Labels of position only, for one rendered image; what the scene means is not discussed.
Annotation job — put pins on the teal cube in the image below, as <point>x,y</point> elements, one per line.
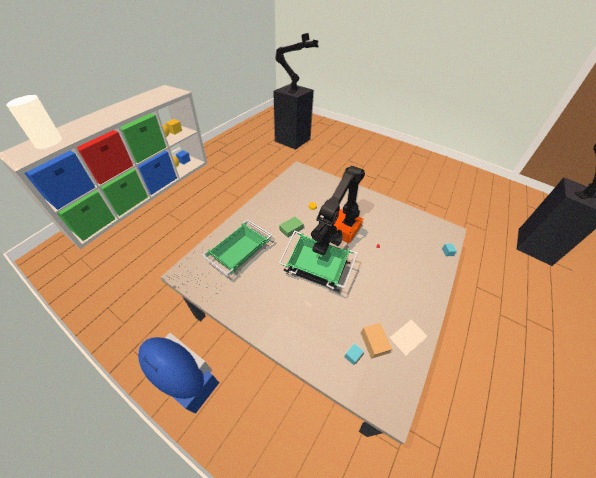
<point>353,353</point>
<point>449,250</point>

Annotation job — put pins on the green block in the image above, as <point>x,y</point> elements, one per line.
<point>291,225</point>

